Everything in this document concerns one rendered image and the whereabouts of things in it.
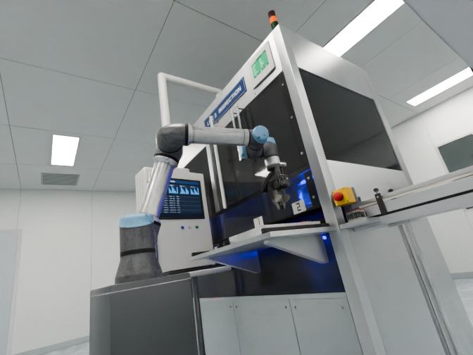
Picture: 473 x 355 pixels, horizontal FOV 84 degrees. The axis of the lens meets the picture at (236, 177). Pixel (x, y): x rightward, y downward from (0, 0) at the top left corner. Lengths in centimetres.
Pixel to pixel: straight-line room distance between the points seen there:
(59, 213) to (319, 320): 574
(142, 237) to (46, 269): 539
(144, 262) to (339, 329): 89
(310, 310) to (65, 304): 534
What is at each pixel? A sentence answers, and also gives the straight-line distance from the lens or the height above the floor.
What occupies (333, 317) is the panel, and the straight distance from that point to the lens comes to 140.
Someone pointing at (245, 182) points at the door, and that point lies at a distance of 178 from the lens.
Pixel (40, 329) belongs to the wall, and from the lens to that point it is 629.
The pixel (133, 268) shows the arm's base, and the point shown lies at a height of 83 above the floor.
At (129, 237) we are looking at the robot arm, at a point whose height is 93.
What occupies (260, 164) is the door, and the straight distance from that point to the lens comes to 167.
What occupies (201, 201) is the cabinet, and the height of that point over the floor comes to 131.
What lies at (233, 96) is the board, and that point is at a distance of 202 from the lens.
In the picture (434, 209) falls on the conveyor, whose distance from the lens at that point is 123.
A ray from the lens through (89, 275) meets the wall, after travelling 633.
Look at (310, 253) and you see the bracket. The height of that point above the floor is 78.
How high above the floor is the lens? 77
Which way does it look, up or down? 19 degrees up
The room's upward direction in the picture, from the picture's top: 10 degrees counter-clockwise
